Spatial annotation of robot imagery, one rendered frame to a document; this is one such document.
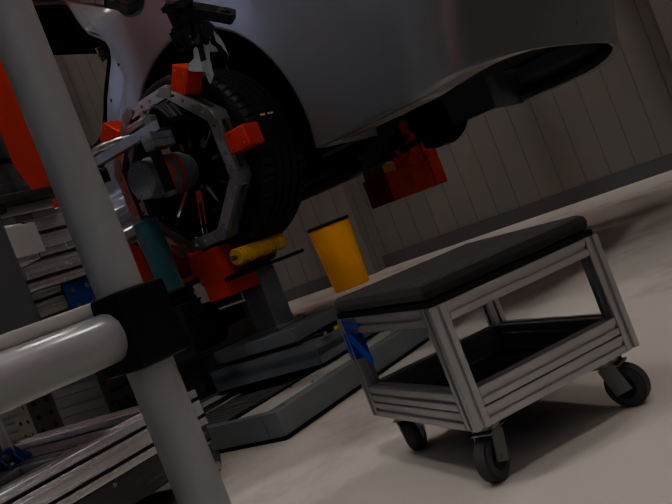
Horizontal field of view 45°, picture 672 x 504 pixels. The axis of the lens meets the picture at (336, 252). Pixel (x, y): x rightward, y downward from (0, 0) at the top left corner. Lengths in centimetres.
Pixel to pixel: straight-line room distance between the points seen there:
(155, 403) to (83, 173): 13
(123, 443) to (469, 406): 90
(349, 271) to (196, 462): 629
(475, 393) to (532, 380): 11
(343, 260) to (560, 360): 542
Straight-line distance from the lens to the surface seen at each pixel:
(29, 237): 188
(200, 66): 204
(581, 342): 140
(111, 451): 189
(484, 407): 129
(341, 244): 672
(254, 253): 269
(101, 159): 272
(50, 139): 47
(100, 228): 46
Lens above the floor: 46
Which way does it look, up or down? 1 degrees down
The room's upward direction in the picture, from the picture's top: 21 degrees counter-clockwise
